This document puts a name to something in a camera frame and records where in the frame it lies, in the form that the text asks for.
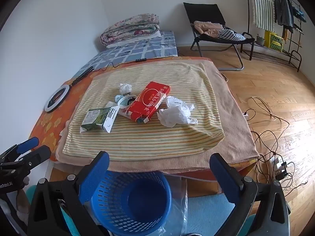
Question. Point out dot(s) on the clear plastic bag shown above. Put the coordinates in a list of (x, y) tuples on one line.
[(177, 201)]

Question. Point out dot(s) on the black metal clothes rack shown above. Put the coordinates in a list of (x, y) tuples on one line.
[(270, 51)]

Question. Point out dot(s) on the black power adapter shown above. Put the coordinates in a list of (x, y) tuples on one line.
[(282, 170)]

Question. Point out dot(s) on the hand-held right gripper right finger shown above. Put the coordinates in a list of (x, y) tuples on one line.
[(224, 177)]

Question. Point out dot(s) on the beige fleece blanket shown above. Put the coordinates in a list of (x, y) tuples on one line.
[(236, 127)]

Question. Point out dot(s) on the orange flowered mattress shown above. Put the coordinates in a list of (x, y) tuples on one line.
[(46, 127)]

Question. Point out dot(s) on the white black-striped box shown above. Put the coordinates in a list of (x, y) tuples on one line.
[(110, 120)]

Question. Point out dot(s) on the green white striped cloth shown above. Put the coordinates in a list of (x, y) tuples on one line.
[(263, 5)]

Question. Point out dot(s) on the light blue small item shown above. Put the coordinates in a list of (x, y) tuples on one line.
[(118, 97)]

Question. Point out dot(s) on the small white paper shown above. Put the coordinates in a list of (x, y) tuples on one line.
[(125, 88)]

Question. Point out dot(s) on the folded floral quilt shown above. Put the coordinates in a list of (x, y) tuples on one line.
[(130, 29)]

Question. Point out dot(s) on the black folding chair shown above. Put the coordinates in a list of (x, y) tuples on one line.
[(204, 12)]

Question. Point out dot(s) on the black light stand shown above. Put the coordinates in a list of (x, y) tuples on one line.
[(82, 76)]

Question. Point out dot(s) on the small potted plant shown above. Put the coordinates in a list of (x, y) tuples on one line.
[(260, 40)]

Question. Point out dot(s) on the light blue mat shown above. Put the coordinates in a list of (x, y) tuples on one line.
[(204, 209)]

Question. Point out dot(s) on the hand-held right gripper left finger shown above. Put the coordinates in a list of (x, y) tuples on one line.
[(94, 177)]

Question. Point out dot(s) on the white power strip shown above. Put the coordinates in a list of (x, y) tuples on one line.
[(276, 161)]

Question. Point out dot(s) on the pink clothes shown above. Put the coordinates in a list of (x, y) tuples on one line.
[(206, 27)]

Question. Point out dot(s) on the striped yellow blanket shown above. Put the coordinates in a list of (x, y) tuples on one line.
[(147, 140)]

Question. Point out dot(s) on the blue plastic basket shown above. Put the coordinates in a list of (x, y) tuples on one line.
[(137, 201)]

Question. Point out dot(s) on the blue white striped garment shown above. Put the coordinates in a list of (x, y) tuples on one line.
[(231, 35)]

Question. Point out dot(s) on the yellow bag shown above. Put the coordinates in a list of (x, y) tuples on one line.
[(275, 41)]

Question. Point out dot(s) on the red paper carton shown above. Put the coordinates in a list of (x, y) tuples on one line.
[(147, 98)]

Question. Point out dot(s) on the white tape roll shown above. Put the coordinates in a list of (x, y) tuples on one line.
[(120, 103)]

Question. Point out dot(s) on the blue plaid mattress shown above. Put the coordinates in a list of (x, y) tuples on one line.
[(137, 49)]

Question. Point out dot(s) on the brown fuzzy item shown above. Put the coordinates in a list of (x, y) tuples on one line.
[(22, 201)]

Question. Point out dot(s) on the green milk carton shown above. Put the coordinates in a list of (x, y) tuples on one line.
[(93, 118)]

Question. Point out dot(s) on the dark grey jacket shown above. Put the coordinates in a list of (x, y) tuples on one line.
[(283, 9)]

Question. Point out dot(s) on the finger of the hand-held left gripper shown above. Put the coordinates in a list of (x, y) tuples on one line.
[(34, 157), (28, 144)]

